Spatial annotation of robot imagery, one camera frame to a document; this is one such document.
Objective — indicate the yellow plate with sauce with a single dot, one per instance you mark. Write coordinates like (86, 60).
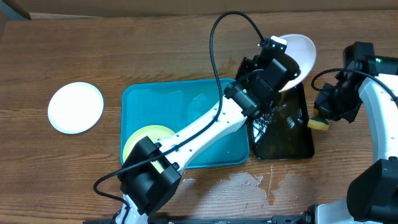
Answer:
(153, 132)

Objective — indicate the yellow green scrub sponge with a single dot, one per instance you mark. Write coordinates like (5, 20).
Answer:
(317, 122)

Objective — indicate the teal plastic tray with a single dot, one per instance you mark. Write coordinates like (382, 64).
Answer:
(175, 105)

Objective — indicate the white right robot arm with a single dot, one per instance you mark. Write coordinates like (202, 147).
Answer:
(371, 83)

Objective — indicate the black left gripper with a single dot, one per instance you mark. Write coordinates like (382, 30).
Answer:
(244, 68)

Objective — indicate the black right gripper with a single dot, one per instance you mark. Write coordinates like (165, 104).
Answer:
(321, 104)

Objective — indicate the white plate with sauce streak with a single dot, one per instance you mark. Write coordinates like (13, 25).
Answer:
(303, 51)

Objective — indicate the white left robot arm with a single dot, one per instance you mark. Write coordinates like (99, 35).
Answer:
(153, 169)

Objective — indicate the black water tray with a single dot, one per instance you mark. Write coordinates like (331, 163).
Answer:
(280, 132)

